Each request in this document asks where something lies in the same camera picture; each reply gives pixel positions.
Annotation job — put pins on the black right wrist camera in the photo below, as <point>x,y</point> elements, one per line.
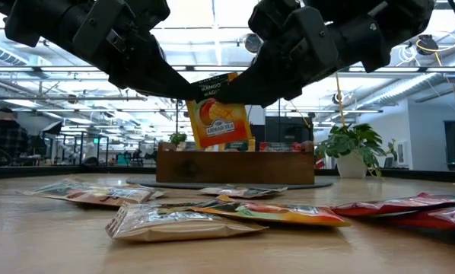
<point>273,19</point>

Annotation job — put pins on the grey ceiling pipe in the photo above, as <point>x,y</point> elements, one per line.
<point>60,98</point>

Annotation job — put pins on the wooden tea organizer box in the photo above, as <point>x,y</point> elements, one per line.
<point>235,167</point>

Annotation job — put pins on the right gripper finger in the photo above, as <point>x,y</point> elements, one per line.
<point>269,83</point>

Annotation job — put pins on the framed picture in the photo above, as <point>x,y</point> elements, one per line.
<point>401,152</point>

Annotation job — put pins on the small green plant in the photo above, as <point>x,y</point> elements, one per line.
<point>178,137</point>

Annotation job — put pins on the silver brown tea packet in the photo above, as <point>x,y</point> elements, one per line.
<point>174,226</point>

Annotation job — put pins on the red strawberry tea bag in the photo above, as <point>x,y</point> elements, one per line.
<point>383,207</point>
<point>280,147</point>
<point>433,220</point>

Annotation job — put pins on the person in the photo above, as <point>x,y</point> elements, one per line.
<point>7,137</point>

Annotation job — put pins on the orange mango tea bag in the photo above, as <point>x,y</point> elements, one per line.
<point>280,215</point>
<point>239,146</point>
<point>220,125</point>

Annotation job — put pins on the green plant in white pot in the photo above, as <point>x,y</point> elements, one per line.
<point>351,167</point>

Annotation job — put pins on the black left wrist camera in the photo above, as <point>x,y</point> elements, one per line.
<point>151,13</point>

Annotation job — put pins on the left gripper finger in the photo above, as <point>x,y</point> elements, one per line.
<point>151,76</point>

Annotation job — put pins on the black cabinet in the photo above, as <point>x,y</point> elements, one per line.
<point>288,129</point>

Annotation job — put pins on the grey round woven placemat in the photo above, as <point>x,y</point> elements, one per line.
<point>174,185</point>

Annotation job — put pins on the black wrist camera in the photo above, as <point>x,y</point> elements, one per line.
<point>273,19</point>
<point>151,13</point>

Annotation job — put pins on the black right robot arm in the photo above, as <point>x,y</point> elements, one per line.
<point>402,15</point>

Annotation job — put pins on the silver ceiling air duct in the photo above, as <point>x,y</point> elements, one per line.
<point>3,53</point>

